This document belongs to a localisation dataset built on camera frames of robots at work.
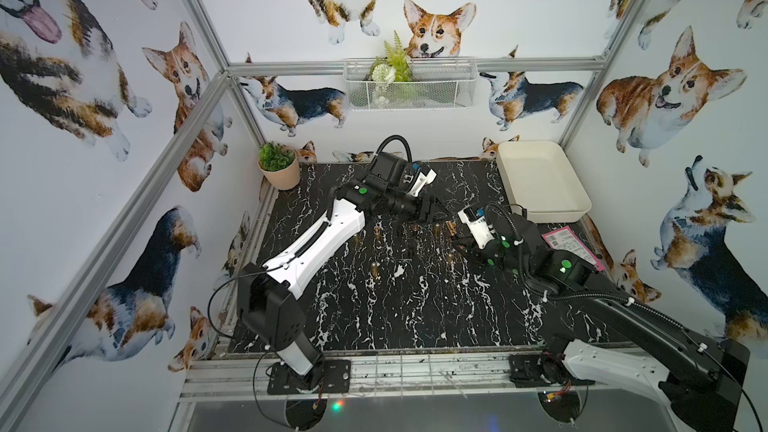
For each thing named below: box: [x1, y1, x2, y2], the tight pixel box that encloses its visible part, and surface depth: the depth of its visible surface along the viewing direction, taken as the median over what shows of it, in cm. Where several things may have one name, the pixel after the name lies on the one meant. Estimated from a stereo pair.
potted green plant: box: [257, 141, 301, 190], surface depth 106 cm
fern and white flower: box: [364, 30, 414, 83], surface depth 84 cm
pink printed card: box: [542, 226, 606, 272], surface depth 100 cm
